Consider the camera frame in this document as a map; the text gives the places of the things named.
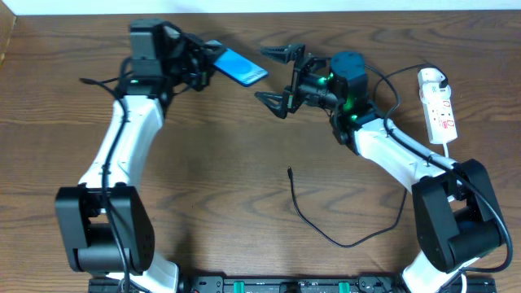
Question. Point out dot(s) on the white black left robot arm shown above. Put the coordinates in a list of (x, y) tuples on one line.
[(104, 226)]

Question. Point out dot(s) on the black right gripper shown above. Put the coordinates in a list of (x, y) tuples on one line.
[(295, 81)]

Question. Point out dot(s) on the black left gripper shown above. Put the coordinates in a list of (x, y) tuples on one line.
[(202, 66)]

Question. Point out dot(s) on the white power strip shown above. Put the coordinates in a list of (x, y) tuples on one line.
[(435, 93)]

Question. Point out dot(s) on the blue Galaxy smartphone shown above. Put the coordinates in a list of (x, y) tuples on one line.
[(240, 69)]

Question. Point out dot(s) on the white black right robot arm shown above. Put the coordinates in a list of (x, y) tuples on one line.
[(457, 216)]

